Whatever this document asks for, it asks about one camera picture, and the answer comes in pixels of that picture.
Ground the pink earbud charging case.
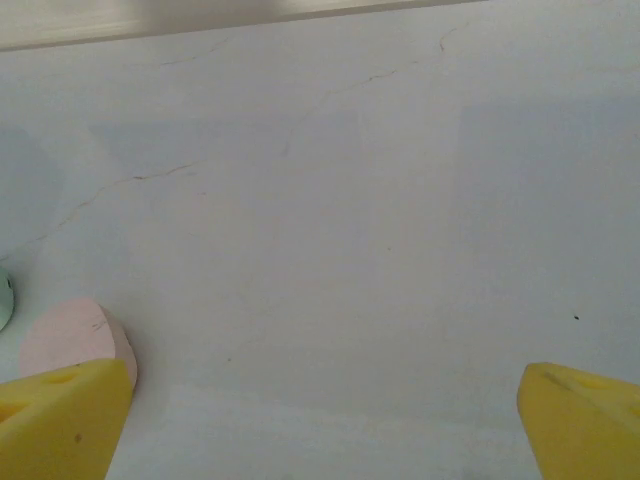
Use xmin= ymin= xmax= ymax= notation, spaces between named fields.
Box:
xmin=18 ymin=298 xmax=139 ymax=389

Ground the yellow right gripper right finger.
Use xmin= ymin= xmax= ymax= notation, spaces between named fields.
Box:
xmin=518 ymin=362 xmax=640 ymax=480

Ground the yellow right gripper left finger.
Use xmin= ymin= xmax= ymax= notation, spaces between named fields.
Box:
xmin=0 ymin=357 xmax=134 ymax=480

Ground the mint green earbud charging case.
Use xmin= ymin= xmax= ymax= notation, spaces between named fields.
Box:
xmin=0 ymin=266 xmax=15 ymax=332

